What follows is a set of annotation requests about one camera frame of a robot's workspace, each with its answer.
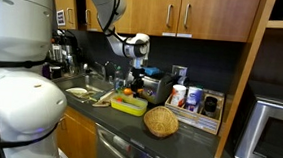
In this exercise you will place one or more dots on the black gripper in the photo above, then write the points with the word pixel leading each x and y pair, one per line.
pixel 137 78

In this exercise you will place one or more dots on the orange carrot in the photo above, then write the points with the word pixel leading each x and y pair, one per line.
pixel 127 91

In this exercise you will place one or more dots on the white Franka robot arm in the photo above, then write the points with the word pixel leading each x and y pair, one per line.
pixel 19 107

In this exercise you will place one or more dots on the yellow lunchbox with clear lid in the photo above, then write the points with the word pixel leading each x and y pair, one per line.
pixel 128 105

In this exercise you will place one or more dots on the small red object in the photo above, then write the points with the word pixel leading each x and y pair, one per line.
pixel 119 99

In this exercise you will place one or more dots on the silver toaster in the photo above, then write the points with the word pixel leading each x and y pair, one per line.
pixel 157 88

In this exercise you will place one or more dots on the clear bottle green cap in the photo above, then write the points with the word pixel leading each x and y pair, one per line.
pixel 118 75

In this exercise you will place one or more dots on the wicker basket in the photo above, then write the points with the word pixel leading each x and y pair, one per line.
pixel 161 121

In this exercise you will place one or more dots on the yellow green sponge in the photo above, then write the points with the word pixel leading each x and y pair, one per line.
pixel 96 96

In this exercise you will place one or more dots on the white can red label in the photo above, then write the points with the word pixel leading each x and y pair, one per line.
pixel 178 95

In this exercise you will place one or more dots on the chrome kitchen faucet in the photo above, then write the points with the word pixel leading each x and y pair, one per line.
pixel 99 70

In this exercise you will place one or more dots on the stainless steel sink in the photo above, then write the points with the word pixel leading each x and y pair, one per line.
pixel 81 83

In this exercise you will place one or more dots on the blue white carton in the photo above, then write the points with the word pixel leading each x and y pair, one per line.
pixel 193 97

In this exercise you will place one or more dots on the white plate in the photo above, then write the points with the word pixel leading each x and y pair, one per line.
pixel 76 91

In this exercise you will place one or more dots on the stainless steel dishwasher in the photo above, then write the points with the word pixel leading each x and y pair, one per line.
pixel 126 151

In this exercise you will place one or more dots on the wooden crate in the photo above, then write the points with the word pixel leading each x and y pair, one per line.
pixel 195 121

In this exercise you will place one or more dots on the glass pitcher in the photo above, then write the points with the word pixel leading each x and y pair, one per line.
pixel 70 65

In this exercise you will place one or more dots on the black jar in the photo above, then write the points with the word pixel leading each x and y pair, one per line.
pixel 210 105

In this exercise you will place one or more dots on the wooden lower cabinet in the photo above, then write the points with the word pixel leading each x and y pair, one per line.
pixel 77 138

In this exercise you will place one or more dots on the wooden upper cabinet door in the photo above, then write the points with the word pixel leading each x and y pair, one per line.
pixel 153 9
pixel 219 14
pixel 65 0
pixel 94 22

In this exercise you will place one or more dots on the black coffee machine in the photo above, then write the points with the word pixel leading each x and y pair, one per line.
pixel 66 50

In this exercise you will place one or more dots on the black mug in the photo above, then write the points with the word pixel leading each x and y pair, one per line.
pixel 55 72

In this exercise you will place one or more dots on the purple cup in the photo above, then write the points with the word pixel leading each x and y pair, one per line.
pixel 46 71

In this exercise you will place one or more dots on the purple white sign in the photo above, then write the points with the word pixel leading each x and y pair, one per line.
pixel 61 18

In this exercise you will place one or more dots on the wooden shelf unit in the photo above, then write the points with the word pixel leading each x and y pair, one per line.
pixel 248 63

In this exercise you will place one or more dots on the stainless steel microwave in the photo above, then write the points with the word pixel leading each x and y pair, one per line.
pixel 268 131

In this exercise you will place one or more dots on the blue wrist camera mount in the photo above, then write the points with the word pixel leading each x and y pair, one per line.
pixel 152 71

